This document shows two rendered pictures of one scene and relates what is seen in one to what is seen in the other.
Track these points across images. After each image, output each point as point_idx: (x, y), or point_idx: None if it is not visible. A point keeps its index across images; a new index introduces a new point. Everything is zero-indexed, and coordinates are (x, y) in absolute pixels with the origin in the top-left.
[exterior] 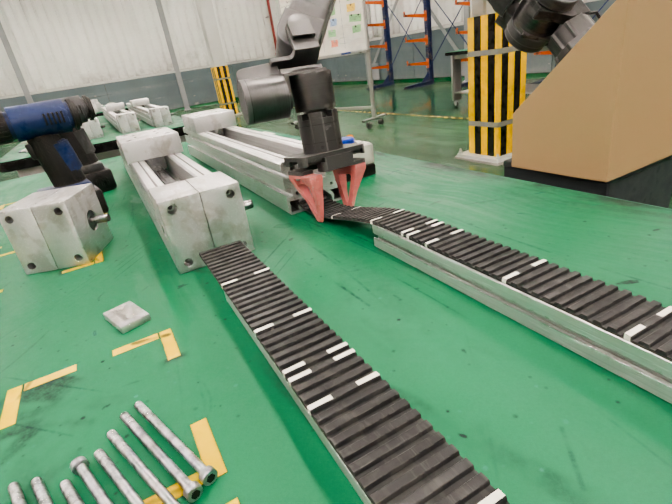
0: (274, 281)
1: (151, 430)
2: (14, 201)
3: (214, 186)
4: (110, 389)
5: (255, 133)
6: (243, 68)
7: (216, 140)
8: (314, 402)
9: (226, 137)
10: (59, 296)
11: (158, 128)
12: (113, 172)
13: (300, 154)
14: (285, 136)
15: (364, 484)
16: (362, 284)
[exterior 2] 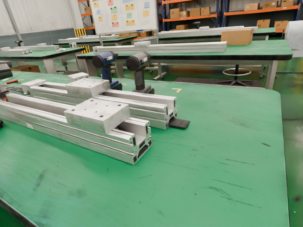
0: (15, 89)
1: None
2: (181, 91)
3: (26, 82)
4: None
5: (34, 110)
6: (4, 63)
7: (60, 103)
8: (8, 85)
9: (54, 105)
10: None
11: (92, 86)
12: (181, 113)
13: (2, 90)
14: (51, 220)
15: (5, 84)
16: (1, 100)
